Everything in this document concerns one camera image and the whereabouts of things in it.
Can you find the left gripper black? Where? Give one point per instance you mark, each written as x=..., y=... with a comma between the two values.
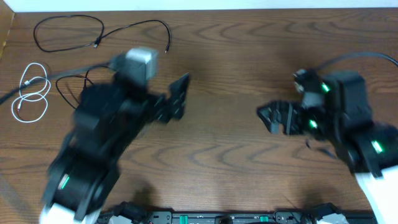
x=165, y=110

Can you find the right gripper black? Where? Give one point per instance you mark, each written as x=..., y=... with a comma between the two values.
x=291, y=108

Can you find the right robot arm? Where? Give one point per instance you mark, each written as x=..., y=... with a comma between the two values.
x=335, y=108

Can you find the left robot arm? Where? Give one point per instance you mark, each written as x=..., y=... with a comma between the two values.
x=107, y=120

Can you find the cardboard box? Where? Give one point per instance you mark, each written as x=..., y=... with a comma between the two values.
x=6, y=20

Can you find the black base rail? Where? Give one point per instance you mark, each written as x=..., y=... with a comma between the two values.
x=165, y=217

